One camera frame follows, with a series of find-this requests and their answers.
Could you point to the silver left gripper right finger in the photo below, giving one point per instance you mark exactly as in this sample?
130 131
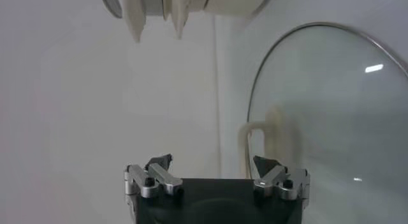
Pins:
271 180

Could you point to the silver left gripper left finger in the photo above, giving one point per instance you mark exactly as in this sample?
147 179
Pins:
165 180

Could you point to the stainless steel steamer insert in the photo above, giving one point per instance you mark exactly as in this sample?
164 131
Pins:
134 11

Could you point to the white electric cooker base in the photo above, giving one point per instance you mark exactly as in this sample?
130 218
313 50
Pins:
229 2

